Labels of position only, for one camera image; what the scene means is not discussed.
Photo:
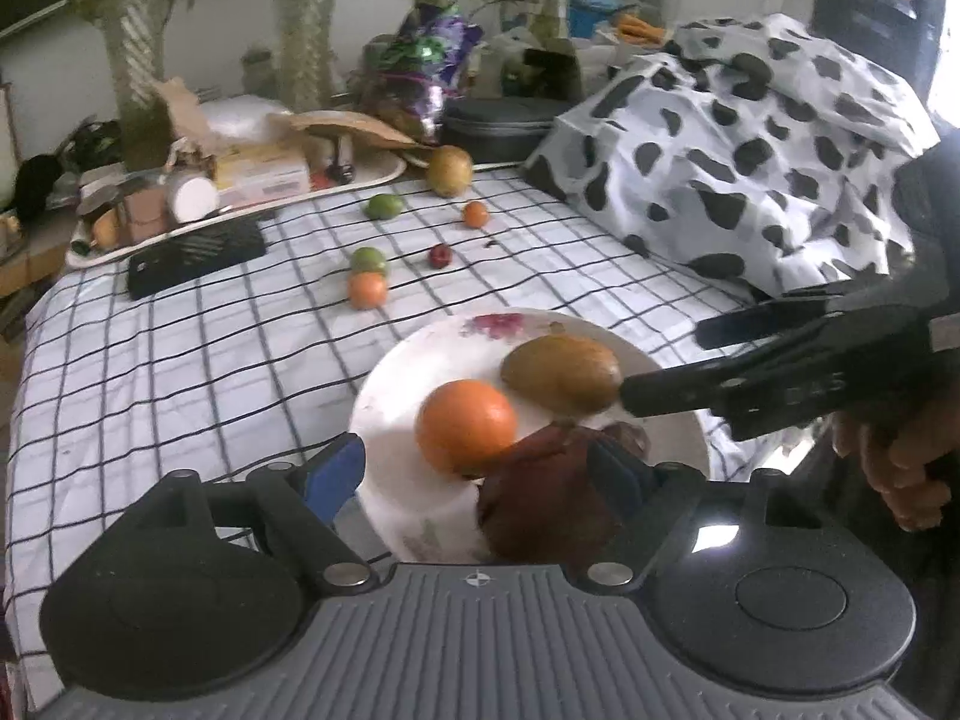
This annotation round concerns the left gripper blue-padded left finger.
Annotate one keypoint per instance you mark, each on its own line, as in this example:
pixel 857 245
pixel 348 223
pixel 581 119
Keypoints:
pixel 297 507

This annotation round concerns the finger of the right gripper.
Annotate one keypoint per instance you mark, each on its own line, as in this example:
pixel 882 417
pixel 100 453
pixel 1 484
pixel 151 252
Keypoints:
pixel 759 321
pixel 693 387

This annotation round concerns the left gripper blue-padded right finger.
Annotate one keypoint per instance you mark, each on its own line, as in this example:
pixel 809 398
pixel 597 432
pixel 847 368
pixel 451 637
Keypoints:
pixel 652 505

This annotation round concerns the red dragon fruit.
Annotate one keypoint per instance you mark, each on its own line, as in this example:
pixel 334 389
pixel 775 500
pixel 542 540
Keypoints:
pixel 539 507

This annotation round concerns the white floral plate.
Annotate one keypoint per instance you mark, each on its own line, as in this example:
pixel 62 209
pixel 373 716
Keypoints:
pixel 427 516

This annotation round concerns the large orange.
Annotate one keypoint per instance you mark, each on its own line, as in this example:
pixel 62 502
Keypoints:
pixel 464 427

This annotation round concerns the small orange tangerine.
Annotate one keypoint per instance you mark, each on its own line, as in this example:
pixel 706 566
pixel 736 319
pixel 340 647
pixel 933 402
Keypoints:
pixel 475 214
pixel 367 290

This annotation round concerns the green lime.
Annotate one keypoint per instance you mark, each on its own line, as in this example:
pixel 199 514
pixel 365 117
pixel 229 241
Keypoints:
pixel 384 206
pixel 368 260

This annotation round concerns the small red fruit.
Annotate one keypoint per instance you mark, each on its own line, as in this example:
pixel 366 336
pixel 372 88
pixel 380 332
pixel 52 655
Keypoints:
pixel 440 256

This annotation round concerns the yellow round pear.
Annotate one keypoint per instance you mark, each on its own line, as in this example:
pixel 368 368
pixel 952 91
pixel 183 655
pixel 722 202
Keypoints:
pixel 449 171

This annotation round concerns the person's right hand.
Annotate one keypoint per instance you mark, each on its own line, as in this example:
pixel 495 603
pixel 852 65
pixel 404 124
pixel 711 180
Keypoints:
pixel 896 467

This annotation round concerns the black and white checked cloth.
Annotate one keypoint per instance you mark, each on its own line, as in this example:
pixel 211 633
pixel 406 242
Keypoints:
pixel 264 360

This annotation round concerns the cow print blanket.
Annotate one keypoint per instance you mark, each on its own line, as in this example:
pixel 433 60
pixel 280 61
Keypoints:
pixel 751 152

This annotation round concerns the black ribbed box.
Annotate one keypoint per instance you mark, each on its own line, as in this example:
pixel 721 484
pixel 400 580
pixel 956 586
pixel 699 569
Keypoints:
pixel 176 261

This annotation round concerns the white cylinder roll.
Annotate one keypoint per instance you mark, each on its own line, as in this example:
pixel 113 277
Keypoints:
pixel 190 196

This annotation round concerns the brown leather pouch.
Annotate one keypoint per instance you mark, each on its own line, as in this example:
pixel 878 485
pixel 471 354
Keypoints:
pixel 143 215

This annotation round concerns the yellow white carton box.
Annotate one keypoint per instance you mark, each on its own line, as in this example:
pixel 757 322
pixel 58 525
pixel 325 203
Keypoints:
pixel 257 173

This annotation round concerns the black zip case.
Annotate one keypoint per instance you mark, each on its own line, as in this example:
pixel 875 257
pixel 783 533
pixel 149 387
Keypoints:
pixel 505 130

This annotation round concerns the blue plastic container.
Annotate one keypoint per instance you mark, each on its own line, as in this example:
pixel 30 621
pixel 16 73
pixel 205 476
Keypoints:
pixel 585 15

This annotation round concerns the brown paper envelope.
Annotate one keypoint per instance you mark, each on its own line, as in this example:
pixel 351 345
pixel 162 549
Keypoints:
pixel 328 123

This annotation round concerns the white plastic bag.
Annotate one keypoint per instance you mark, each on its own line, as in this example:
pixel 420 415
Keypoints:
pixel 245 118

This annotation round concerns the torn brown paper bag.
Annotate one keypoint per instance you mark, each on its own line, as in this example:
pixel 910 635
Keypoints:
pixel 190 130

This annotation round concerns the purple snack bag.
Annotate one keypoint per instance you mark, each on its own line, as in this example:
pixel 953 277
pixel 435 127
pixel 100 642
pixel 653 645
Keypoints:
pixel 419 70

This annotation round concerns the middle glass vase plant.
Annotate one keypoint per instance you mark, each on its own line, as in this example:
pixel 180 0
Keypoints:
pixel 304 53

